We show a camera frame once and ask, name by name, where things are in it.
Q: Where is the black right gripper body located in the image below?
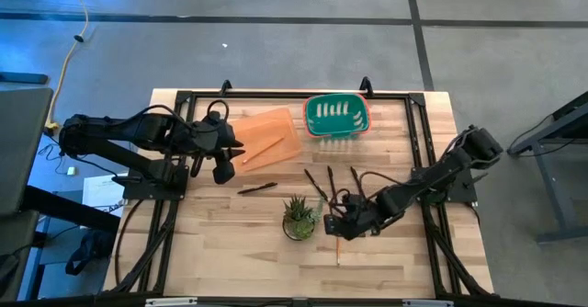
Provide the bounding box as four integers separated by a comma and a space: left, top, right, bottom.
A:
323, 195, 382, 242

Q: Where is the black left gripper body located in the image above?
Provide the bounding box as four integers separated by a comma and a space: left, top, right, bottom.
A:
183, 112, 237, 185

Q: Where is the orange plastic tray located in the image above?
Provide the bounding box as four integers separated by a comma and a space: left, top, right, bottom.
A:
228, 107, 304, 175

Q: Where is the succulent plant in black pot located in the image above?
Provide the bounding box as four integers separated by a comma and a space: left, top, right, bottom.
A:
281, 195, 325, 243

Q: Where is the green slotted plastic basket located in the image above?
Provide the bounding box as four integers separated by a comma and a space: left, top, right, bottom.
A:
302, 93, 372, 140

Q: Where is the white paper sheet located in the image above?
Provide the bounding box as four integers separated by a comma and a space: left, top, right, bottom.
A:
82, 173, 126, 219

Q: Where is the black desk beam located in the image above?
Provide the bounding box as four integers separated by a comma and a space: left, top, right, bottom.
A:
20, 185, 121, 234

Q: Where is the black bag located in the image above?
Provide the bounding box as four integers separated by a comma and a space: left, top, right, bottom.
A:
64, 228, 117, 277

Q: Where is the dark flat bar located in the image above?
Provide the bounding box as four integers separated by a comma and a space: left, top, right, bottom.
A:
0, 71, 51, 86

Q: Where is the grey metal desk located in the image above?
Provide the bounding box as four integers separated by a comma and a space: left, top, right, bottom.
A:
507, 90, 588, 244

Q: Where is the black aluminium table frame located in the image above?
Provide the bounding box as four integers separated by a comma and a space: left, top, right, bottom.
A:
103, 88, 495, 299

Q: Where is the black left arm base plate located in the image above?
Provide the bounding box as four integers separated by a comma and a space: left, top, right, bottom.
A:
111, 164, 190, 202

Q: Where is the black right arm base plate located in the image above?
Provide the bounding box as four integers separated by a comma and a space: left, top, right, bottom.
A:
412, 166, 489, 205

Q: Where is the silver metal bracket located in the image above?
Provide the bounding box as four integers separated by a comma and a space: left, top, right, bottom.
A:
144, 297, 198, 307
402, 299, 455, 307

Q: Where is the yellow floor cable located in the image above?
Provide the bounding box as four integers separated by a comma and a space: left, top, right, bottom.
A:
44, 0, 90, 131

